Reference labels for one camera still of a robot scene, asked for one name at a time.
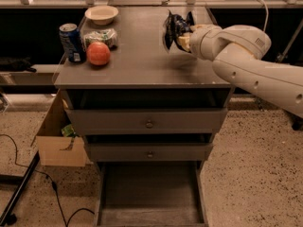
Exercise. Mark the green packet in box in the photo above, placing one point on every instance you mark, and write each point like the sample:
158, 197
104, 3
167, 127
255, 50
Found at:
68, 131

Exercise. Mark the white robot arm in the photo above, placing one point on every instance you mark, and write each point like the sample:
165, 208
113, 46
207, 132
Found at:
236, 53

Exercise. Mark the red apple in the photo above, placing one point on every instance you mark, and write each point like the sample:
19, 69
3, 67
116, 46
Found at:
98, 53

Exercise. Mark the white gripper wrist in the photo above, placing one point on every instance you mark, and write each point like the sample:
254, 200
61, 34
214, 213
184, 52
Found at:
199, 42

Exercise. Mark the blue soda can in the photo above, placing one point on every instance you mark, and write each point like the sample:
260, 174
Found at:
72, 42

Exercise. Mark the black object on ledge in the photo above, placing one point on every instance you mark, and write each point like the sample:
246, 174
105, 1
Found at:
9, 64

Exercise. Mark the grey open bottom drawer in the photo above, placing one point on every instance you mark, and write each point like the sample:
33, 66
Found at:
150, 194

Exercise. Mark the grey drawer cabinet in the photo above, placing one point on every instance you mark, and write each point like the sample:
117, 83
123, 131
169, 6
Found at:
142, 74

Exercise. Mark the grey top drawer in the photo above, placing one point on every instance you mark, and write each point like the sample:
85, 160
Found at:
98, 122

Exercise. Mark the grey middle drawer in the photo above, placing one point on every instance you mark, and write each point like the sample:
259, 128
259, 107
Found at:
147, 152

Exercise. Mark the black metal floor bar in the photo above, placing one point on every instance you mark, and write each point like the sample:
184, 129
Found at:
20, 183

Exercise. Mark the cardboard box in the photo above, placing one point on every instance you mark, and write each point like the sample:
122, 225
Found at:
54, 148

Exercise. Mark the white bowl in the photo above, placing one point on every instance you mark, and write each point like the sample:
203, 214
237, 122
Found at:
101, 15

